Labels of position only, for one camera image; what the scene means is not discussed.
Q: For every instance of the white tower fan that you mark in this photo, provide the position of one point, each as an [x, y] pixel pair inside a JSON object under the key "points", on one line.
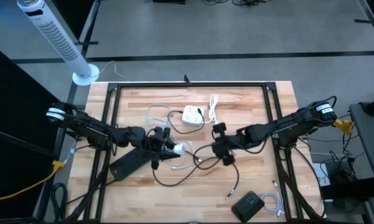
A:
{"points": [[59, 37]]}

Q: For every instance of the white outlet cube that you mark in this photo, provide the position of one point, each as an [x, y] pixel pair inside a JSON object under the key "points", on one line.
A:
{"points": [[191, 116]]}

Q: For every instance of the grey cart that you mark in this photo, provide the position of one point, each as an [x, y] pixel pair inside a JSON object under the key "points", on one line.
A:
{"points": [[370, 140]]}

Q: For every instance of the white paper sheet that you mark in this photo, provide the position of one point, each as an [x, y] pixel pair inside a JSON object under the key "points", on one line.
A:
{"points": [[320, 179]]}

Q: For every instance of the black equipment box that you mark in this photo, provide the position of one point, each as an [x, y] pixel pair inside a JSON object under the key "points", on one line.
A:
{"points": [[351, 188]]}

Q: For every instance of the black charger box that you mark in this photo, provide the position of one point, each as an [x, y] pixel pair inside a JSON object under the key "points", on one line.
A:
{"points": [[247, 207]]}

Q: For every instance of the small black frame clamp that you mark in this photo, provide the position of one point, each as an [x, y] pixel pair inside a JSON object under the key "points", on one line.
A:
{"points": [[187, 80]]}

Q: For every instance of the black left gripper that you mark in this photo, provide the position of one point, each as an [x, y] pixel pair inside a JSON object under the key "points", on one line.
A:
{"points": [[157, 143]]}

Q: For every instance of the long black power strip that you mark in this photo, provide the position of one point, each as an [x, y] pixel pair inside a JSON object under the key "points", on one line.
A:
{"points": [[127, 165]]}

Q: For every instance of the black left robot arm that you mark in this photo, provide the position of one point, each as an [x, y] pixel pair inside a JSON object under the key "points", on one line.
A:
{"points": [[90, 129]]}

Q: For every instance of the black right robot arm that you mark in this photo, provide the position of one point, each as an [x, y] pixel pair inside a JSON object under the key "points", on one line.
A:
{"points": [[283, 127]]}

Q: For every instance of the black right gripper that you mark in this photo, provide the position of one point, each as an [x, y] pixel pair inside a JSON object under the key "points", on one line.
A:
{"points": [[233, 143]]}

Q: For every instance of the small white USB charger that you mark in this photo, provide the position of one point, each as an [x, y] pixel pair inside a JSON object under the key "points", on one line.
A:
{"points": [[179, 148]]}

